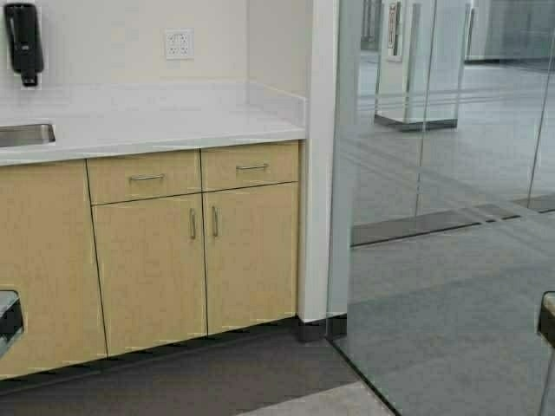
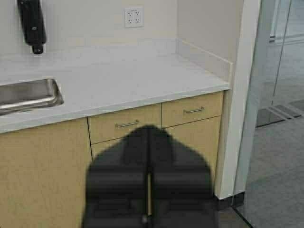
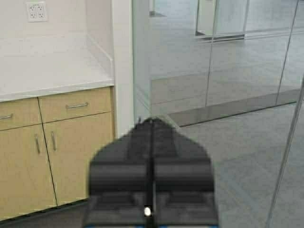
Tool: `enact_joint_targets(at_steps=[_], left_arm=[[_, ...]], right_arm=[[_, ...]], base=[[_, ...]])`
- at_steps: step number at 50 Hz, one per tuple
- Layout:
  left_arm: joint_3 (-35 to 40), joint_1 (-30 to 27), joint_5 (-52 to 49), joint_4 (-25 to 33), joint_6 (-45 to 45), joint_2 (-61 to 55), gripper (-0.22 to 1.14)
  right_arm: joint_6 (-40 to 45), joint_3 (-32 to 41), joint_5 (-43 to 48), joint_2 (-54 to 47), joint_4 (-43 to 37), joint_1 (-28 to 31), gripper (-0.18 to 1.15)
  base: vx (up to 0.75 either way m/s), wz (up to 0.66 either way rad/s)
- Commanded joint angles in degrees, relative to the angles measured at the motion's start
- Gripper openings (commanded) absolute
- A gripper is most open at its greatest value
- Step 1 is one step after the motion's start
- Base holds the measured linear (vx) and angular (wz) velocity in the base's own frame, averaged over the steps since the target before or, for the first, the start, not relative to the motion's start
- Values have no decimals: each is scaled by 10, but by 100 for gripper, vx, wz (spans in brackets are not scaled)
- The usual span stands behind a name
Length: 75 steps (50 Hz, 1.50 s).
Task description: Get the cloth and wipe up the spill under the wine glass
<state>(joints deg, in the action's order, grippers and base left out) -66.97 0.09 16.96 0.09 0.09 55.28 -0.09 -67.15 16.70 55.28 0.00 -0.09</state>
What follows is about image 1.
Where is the robot base right corner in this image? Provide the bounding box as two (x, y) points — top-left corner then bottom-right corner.
(537, 291), (554, 415)

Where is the robot base left corner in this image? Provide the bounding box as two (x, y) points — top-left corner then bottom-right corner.
(1, 290), (24, 356)

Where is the right wooden cabinet door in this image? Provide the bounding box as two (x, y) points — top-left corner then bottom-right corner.
(203, 182), (298, 335)

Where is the wooden cabinet door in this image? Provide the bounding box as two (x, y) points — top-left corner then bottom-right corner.
(93, 195), (207, 356)
(203, 182), (298, 335)

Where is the right wooden drawer front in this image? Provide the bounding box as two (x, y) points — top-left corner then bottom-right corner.
(200, 140), (299, 192)

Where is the wooden drawer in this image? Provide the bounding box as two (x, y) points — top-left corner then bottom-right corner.
(87, 151), (201, 205)
(200, 140), (299, 192)

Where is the left wooden cabinet door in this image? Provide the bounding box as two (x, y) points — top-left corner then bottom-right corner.
(93, 195), (207, 356)

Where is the left wooden drawer front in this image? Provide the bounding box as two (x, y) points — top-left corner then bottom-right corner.
(87, 151), (201, 205)

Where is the wide wooden cabinet panel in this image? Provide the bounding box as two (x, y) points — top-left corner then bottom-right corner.
(1, 160), (107, 380)

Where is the stainless steel sink basin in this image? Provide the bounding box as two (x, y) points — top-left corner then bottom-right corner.
(0, 124), (56, 147)

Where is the right drawer metal handle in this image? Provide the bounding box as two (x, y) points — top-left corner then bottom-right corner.
(236, 163), (270, 172)

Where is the drawer metal handle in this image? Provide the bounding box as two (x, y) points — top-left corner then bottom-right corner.
(236, 163), (270, 172)
(128, 173), (166, 181)

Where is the right door metal handle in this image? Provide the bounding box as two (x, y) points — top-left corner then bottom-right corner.
(212, 206), (219, 237)

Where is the door metal handle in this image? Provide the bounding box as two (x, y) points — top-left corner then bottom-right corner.
(212, 206), (219, 237)
(189, 208), (197, 240)

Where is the left door metal handle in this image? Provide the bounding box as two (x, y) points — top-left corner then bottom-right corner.
(189, 208), (197, 240)

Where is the left drawer metal handle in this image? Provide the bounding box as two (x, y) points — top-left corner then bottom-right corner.
(128, 173), (166, 181)

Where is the glass partition wall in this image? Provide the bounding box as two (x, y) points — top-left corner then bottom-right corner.
(328, 1), (554, 415)

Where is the white wall power outlet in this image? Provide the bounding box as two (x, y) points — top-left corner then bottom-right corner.
(165, 29), (194, 60)

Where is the black wall soap dispenser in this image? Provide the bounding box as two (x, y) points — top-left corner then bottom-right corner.
(3, 2), (44, 88)

